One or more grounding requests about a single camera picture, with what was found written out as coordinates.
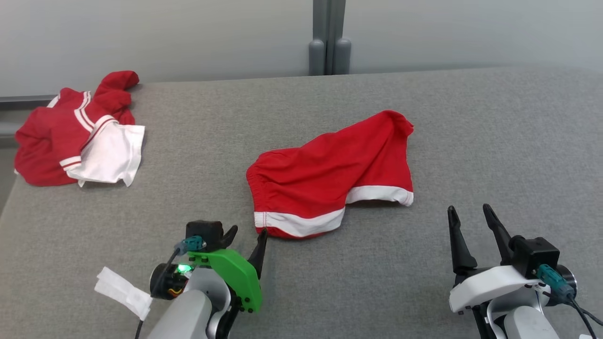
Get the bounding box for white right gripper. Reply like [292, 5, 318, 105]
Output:
[448, 203, 550, 314]

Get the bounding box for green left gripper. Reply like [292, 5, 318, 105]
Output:
[187, 225, 269, 314]

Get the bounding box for red shorts with white trim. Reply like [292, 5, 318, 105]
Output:
[245, 110, 415, 240]

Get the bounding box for red jersey with white sleeves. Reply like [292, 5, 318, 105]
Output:
[14, 71, 146, 188]

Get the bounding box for white paper tag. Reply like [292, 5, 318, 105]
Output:
[94, 266, 153, 321]

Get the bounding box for teal left camera connector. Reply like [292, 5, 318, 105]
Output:
[174, 236, 205, 256]

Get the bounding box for teal camera connector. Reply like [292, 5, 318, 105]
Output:
[174, 236, 205, 256]
[537, 264, 577, 303]

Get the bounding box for teal right camera connector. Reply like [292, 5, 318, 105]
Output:
[537, 264, 577, 303]

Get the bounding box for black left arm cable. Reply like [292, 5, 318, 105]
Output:
[134, 249, 182, 339]

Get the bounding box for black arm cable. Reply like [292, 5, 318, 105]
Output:
[564, 294, 603, 339]
[134, 249, 182, 339]

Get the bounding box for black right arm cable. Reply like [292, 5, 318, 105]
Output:
[564, 294, 603, 339]

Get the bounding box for grey partition post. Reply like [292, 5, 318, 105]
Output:
[309, 0, 352, 76]

